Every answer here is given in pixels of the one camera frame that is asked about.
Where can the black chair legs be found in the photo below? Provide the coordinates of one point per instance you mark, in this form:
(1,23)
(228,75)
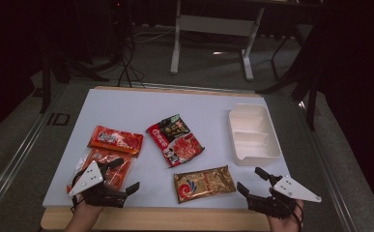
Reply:
(310,93)

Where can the white board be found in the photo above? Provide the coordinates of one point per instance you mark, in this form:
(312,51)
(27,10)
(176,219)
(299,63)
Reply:
(133,109)

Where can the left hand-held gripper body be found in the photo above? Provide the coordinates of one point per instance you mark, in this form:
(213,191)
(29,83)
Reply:
(88,180)

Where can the white plastic container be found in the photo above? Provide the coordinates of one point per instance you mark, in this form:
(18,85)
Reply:
(253,135)

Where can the person's right hand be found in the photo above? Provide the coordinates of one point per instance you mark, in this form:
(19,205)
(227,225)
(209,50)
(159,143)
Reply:
(284,224)

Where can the white metal table frame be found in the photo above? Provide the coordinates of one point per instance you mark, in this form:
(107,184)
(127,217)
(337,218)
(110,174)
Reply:
(213,25)

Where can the gold foil packet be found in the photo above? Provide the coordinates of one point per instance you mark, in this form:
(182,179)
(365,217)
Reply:
(204,183)

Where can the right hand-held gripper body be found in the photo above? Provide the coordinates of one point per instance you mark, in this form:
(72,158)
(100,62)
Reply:
(291,191)

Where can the black metal stand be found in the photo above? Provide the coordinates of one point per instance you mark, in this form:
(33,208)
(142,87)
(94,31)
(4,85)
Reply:
(46,83)

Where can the orange clear snack packet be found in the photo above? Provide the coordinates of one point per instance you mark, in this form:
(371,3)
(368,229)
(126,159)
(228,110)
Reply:
(113,141)

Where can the person's left hand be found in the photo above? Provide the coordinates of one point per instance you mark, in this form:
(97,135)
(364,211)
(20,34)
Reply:
(86,211)

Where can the red black sauce packet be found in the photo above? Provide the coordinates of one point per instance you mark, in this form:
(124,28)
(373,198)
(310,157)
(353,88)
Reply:
(175,140)

